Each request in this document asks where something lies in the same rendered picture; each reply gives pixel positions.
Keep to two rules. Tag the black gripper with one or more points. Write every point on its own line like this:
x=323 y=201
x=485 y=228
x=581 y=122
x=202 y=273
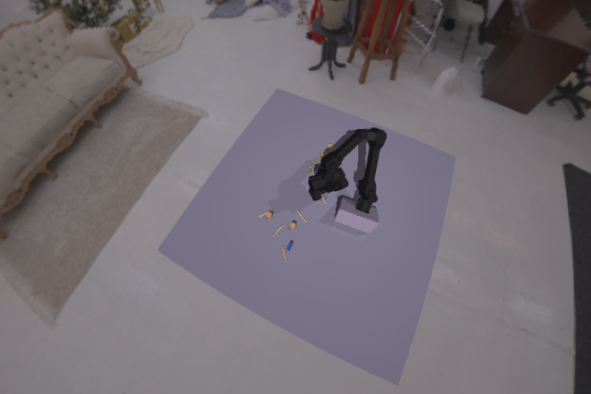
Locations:
x=342 y=184

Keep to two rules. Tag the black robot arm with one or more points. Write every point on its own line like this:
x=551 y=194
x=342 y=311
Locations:
x=332 y=161

